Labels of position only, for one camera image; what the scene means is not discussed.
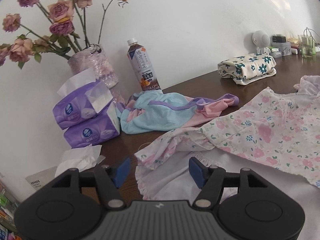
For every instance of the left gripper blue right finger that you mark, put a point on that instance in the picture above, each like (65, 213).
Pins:
(209, 180)

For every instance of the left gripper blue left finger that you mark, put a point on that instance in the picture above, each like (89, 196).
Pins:
(109, 179)

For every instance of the pink floral child dress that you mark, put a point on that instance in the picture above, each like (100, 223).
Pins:
(277, 130)

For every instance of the crumpled white tissue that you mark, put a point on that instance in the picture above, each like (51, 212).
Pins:
(83, 159)

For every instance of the lower purple tissue pack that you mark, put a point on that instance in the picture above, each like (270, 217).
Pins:
(94, 131)

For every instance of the purple tissue pack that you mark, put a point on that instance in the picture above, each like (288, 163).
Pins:
(82, 97)
(94, 131)

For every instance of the blue pink purple garment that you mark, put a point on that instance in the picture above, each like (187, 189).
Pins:
(157, 111)

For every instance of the upper purple tissue pack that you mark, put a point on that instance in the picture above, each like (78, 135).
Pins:
(82, 97)

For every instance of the folded cream blue-flower cloth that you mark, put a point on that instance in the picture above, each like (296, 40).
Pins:
(247, 69)

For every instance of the purple textured vase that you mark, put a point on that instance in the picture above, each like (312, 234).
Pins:
(94, 57)

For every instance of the oolong tea bottle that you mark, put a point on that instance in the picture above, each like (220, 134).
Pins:
(142, 66)

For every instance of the white robot figure speaker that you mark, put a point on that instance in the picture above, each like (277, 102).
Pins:
(261, 40)

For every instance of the grey printed tin box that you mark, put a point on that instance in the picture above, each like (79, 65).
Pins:
(284, 47)

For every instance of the dried rose bouquet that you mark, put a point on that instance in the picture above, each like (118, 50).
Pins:
(61, 40)

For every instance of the clear drinking glass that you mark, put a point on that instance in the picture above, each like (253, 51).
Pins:
(307, 46)

